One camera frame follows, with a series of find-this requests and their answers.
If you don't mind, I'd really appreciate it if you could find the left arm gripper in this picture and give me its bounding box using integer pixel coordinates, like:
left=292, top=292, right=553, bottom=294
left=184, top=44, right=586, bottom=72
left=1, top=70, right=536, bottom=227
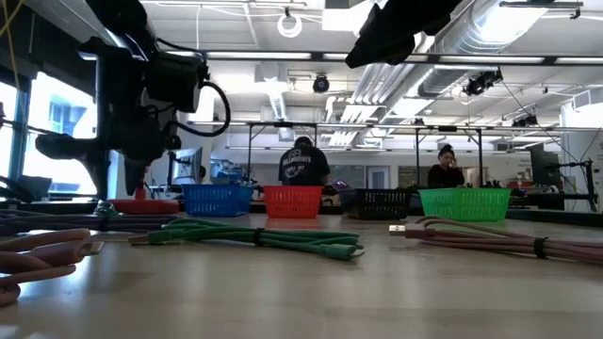
left=35, top=51, right=183, bottom=200

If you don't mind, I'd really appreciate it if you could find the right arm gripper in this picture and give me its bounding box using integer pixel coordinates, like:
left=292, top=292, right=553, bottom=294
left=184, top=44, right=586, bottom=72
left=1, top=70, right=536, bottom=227
left=346, top=0, right=465, bottom=70

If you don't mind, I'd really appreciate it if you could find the purple USB cable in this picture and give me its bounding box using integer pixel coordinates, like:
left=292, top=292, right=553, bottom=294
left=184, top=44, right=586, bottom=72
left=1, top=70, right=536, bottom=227
left=0, top=212, right=178, bottom=236

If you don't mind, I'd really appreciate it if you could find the green USB cable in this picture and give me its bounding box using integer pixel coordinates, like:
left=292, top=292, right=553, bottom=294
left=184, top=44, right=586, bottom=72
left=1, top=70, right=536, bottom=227
left=127, top=217, right=366, bottom=263

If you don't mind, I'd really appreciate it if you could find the pink USB cable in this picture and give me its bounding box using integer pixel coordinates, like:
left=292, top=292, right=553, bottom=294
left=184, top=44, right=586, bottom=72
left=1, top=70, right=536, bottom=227
left=388, top=215, right=603, bottom=266
left=0, top=228, right=105, bottom=307

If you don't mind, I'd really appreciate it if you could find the black background device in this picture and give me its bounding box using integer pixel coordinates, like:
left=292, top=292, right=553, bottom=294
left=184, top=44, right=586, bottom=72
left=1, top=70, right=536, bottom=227
left=0, top=173, right=53, bottom=204

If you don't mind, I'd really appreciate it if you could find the black computer monitor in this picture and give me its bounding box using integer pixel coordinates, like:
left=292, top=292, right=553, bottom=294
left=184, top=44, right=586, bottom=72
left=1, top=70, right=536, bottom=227
left=530, top=143, right=562, bottom=189
left=170, top=146, right=204, bottom=186

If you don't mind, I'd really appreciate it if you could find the blue plastic basket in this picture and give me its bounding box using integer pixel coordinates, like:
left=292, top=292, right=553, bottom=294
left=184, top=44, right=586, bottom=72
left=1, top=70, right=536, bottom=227
left=181, top=183, right=254, bottom=218

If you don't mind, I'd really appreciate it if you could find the overhead LED light bar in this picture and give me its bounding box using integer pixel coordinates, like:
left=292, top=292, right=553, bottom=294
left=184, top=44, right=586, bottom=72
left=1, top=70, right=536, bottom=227
left=157, top=49, right=603, bottom=67

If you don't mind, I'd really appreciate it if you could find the person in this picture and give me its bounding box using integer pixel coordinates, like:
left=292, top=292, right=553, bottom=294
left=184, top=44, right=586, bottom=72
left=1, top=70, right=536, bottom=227
left=277, top=136, right=332, bottom=187
left=427, top=144, right=466, bottom=189

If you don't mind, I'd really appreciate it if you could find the black plastic basket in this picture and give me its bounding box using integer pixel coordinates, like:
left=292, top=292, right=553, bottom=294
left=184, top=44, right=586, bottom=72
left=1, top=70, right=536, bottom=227
left=337, top=187, right=414, bottom=221

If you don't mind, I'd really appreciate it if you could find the green plastic basket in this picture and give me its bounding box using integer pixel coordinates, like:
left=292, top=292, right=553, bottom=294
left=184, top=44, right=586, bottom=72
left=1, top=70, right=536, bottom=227
left=417, top=186, right=513, bottom=223

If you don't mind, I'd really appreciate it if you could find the red plastic basket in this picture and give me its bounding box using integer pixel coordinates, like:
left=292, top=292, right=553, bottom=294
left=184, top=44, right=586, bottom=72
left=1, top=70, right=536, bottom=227
left=262, top=185, right=325, bottom=219

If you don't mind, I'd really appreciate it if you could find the black background stand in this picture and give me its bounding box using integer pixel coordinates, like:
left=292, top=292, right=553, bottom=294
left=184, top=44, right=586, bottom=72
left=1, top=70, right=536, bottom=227
left=546, top=158, right=599, bottom=213

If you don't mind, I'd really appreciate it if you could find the silver ventilation duct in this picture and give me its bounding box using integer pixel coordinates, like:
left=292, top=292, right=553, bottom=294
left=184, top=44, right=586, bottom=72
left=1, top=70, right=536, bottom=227
left=414, top=0, right=552, bottom=98

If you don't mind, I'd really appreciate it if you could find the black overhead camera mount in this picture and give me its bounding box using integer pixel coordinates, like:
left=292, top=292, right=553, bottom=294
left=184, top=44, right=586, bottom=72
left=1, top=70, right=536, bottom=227
left=462, top=68, right=504, bottom=98

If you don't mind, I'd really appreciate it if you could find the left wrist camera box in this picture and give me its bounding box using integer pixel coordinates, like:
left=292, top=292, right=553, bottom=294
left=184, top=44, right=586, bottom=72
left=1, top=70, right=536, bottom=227
left=155, top=50, right=211, bottom=114

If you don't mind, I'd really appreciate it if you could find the black background workstation frame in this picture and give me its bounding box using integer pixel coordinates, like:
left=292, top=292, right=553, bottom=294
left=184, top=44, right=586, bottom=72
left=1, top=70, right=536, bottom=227
left=187, top=120, right=603, bottom=189

